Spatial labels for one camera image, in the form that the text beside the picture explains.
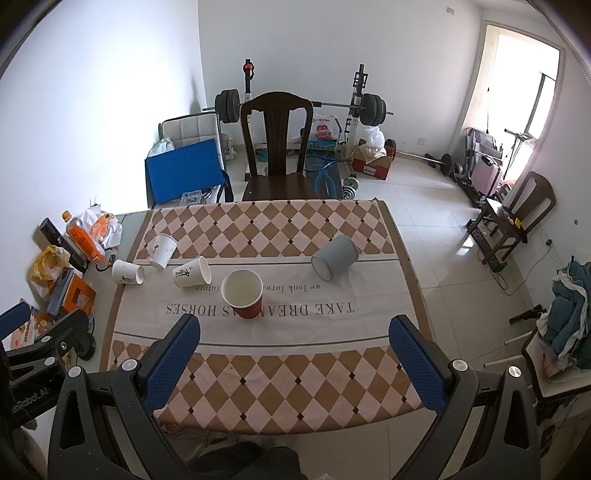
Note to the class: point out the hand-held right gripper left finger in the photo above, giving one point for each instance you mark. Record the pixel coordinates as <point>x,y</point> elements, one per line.
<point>170,362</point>

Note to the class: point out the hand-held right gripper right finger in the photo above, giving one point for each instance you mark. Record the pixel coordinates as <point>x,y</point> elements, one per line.
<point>416,364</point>

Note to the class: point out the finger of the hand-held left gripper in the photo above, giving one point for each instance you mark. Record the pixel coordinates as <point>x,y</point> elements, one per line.
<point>51,339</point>
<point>13,319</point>

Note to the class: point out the grey ribbed cup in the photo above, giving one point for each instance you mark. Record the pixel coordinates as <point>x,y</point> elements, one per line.
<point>336,261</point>

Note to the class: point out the white paper cup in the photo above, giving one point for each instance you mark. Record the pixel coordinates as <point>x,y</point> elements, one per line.
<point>162,251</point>
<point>127,272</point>
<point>191,273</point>

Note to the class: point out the red paper cup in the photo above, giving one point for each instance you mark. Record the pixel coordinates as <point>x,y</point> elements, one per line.
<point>241,295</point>

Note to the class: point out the orange box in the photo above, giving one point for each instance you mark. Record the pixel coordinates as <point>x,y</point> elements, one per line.
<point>76,295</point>

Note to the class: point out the yellow plastic bag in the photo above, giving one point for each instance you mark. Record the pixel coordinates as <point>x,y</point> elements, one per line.
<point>46,267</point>

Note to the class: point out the long black box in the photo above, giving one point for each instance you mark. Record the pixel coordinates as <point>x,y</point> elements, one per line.
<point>51,231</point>

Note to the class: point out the orange drink bottle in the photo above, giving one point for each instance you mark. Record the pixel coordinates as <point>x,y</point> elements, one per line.
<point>84,241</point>

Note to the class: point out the brown checkered tablecloth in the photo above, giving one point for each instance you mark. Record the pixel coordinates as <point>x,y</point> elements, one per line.
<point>277,369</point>

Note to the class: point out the crumpled white orange bag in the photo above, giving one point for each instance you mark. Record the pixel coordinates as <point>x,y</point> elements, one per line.
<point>104,226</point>

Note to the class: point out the black power strip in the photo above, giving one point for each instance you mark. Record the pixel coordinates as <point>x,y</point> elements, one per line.
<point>489,251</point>

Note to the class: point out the white stool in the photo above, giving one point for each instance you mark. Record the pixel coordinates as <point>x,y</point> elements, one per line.
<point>554,387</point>

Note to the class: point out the teal clothes pile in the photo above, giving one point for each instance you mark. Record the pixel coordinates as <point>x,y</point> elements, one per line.
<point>570,304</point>

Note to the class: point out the clear plastic container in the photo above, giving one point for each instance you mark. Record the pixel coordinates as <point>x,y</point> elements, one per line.
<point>193,198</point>

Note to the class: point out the dark wooden chair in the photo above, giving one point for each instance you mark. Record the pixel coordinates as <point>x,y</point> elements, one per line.
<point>517,212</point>
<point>277,138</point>

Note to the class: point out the small dumbbell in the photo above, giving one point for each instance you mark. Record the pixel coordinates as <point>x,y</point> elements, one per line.
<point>350,187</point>

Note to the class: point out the blue board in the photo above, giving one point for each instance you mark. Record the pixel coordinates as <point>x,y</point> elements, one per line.
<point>184,170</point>

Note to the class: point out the red cardboard box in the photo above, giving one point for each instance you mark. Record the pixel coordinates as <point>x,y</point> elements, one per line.
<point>375,169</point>

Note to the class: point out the pink suitcase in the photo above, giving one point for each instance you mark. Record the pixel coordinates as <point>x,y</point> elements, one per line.
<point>487,174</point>

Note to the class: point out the thin floor barbell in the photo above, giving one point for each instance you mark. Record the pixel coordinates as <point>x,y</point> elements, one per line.
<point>445,162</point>

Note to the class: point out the blue racket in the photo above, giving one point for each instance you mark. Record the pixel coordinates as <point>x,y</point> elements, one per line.
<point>323,177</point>

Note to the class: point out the clear plastic bag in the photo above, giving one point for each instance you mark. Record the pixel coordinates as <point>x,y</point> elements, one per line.
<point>161,147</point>

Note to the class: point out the white padded chair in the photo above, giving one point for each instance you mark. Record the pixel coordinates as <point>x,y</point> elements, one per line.
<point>189,129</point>

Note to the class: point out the red and white plastic bag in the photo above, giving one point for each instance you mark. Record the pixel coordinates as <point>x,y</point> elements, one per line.
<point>322,129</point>

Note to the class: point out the black barbell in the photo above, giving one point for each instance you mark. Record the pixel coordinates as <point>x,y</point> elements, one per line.
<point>372,109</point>

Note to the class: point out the weight bench rack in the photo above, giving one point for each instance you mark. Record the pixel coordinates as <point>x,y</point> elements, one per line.
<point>360,85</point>

